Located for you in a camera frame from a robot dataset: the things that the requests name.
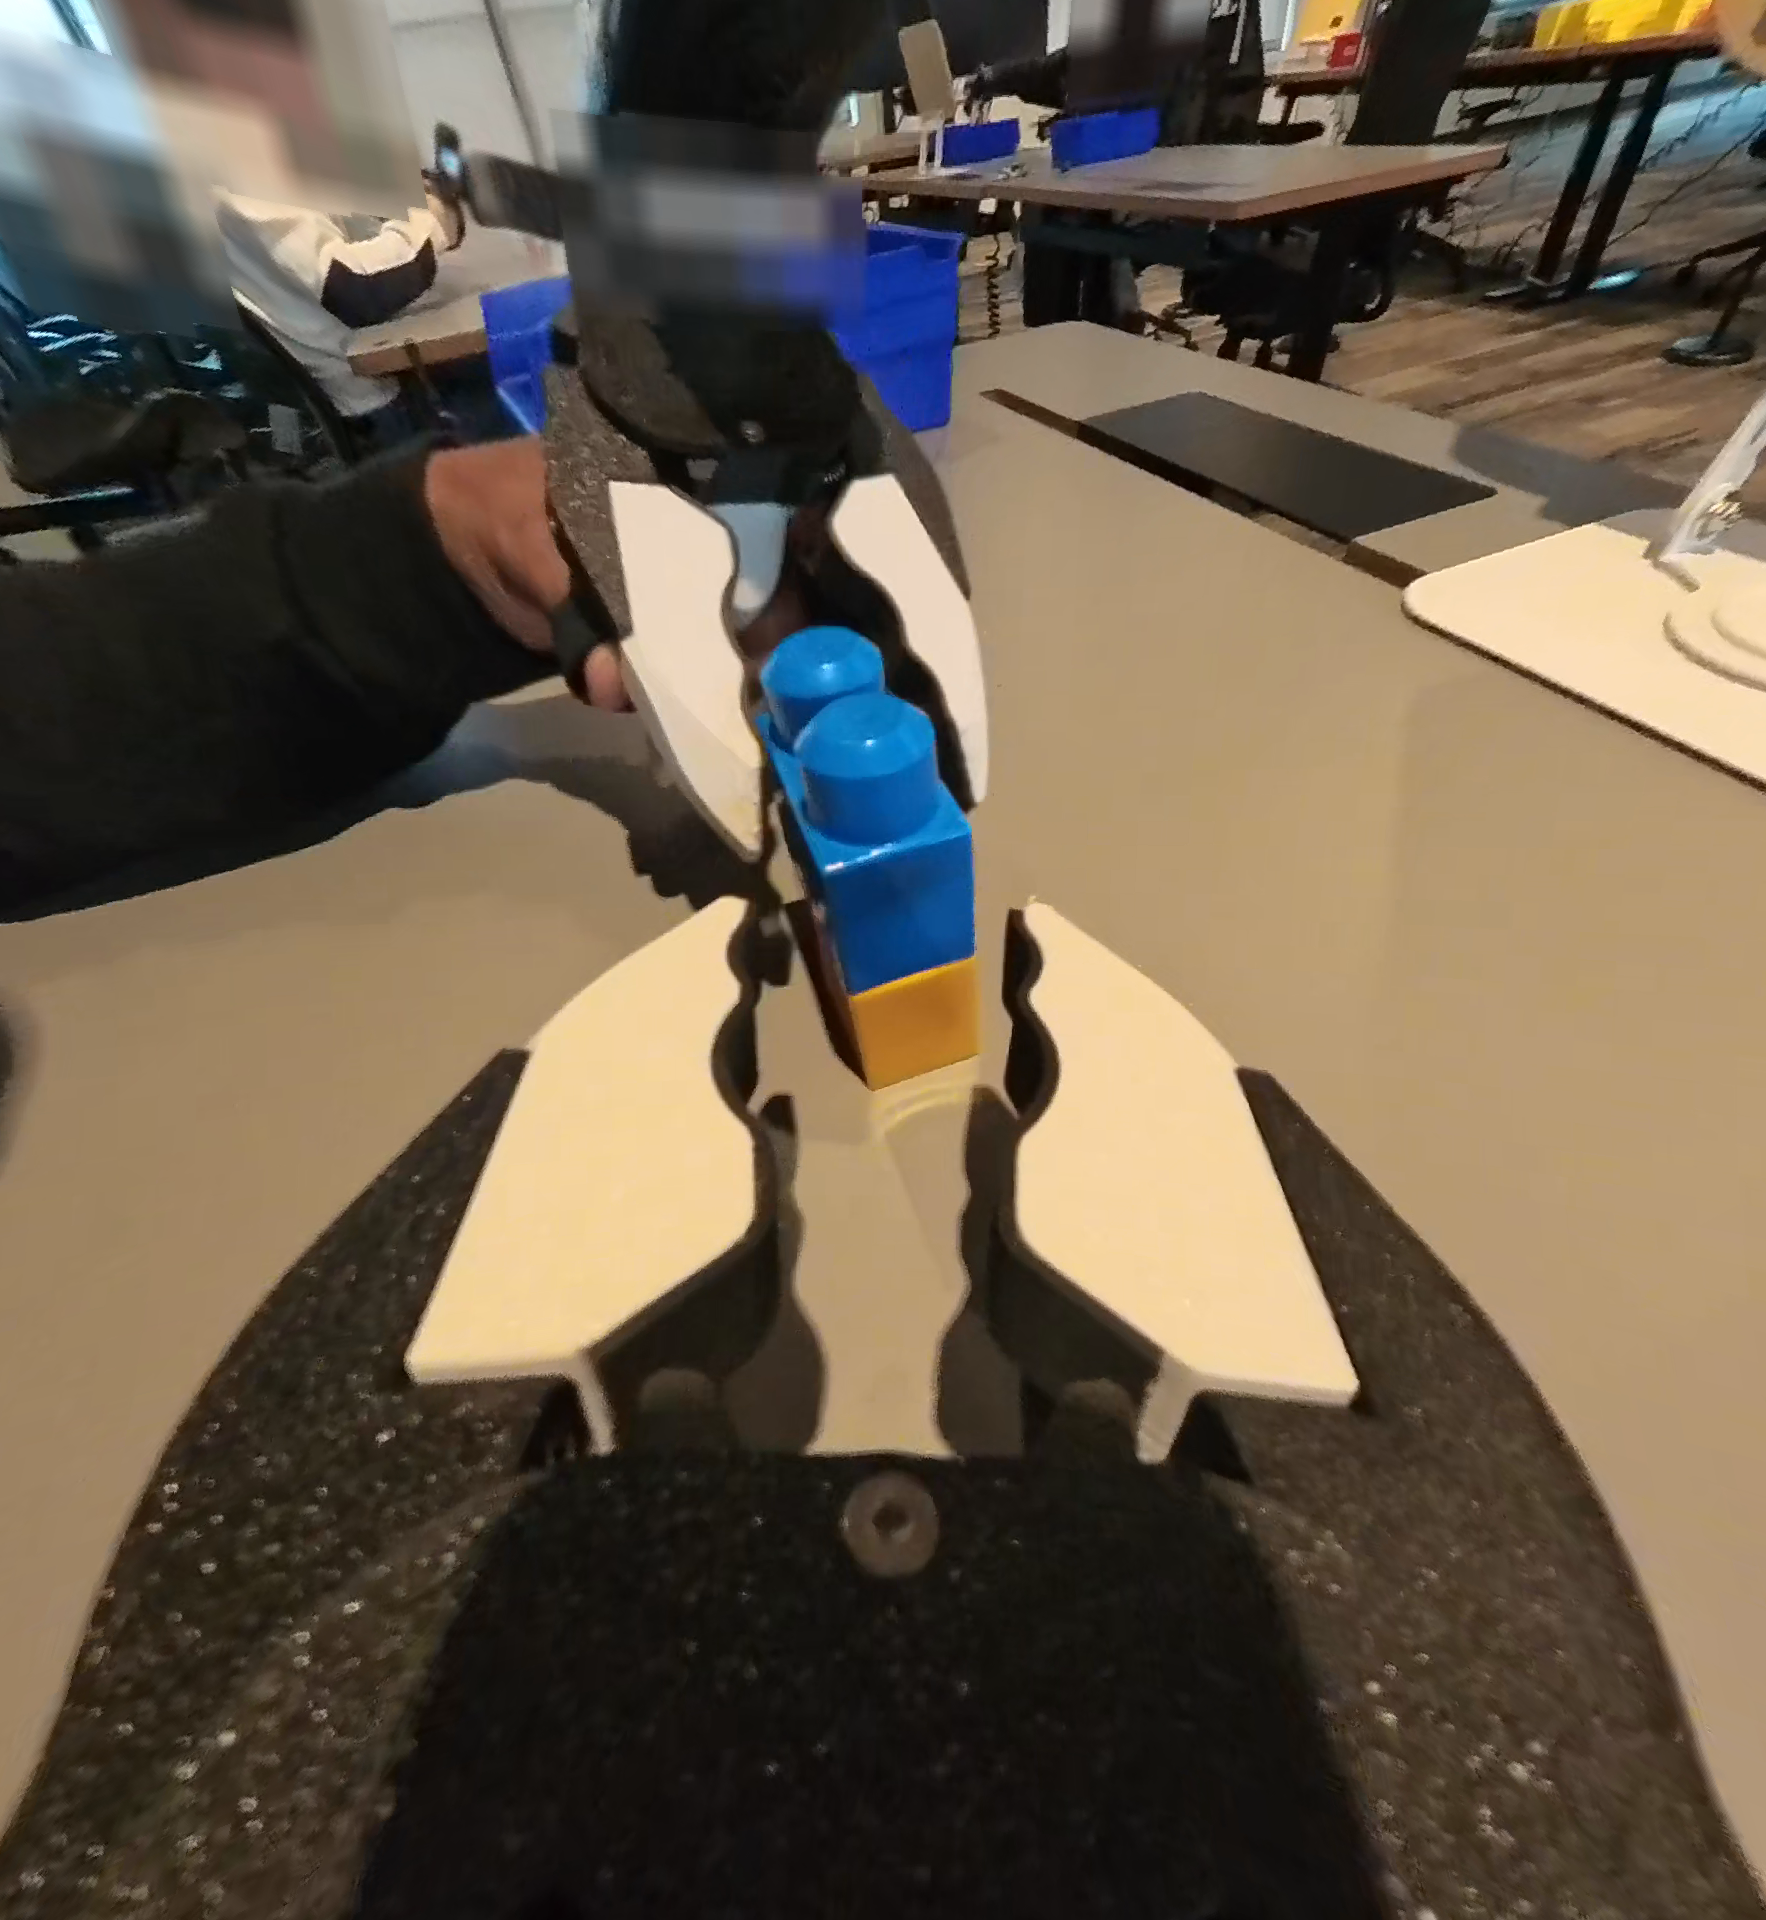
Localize black mesh office chair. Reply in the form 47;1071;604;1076
0;226;361;559

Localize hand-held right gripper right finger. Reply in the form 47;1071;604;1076
981;898;1364;1467

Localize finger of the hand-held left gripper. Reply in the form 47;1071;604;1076
831;470;997;808
604;481;770;867

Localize person's left hand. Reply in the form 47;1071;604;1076
425;436;640;715

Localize yellow plastic bin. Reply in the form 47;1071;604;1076
1532;0;1719;52

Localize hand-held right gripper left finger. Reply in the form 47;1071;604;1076
403;898;797;1456

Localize blue plastic bin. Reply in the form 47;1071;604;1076
480;222;970;438

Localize blue mega block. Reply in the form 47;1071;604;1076
755;625;979;1003

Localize grey desk black legs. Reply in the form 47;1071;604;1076
865;139;1510;385

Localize yellow mega block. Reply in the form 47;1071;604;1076
808;959;984;1089

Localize black desk cover plate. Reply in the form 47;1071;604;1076
1083;391;1499;547

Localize white desk stand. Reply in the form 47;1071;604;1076
1402;294;1766;830

